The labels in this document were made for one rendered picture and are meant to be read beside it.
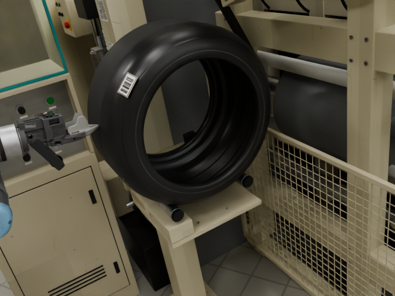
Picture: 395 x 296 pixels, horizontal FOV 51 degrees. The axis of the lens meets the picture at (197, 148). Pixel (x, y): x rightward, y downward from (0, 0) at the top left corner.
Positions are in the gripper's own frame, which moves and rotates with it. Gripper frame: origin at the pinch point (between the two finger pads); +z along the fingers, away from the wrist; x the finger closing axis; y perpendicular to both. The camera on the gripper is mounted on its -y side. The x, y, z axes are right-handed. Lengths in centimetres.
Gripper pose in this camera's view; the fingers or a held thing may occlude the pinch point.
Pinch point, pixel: (94, 128)
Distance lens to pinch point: 123.3
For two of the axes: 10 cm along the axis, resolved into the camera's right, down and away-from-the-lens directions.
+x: -4.9, -3.3, 8.1
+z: 8.7, -2.6, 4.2
